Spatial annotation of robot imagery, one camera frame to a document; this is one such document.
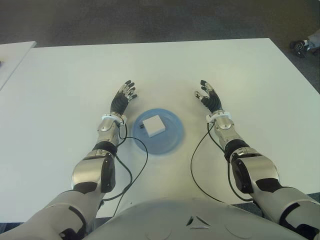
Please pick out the white side table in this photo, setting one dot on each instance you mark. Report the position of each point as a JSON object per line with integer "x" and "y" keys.
{"x": 13, "y": 60}

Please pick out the blue round plate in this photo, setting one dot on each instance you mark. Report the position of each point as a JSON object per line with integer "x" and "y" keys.
{"x": 170, "y": 140}

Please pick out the robot right arm silver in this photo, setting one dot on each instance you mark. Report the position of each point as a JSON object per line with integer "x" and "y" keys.
{"x": 257, "y": 175}

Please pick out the black perforated shoe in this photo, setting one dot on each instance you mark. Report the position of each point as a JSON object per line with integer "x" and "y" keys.
{"x": 298, "y": 48}

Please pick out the white cube charger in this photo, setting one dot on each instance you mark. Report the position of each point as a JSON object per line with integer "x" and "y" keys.
{"x": 155, "y": 125}

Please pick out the person leg in jeans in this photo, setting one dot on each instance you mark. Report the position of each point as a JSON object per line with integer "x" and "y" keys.
{"x": 314, "y": 41}

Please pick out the robot left arm silver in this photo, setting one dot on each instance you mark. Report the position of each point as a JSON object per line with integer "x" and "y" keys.
{"x": 85, "y": 180}

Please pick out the grey robot torso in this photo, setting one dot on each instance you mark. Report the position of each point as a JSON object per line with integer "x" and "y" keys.
{"x": 200, "y": 220}

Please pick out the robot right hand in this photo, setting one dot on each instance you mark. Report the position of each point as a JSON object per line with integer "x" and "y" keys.
{"x": 213, "y": 101}

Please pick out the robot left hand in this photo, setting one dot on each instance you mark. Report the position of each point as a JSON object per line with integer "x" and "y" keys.
{"x": 119, "y": 103}

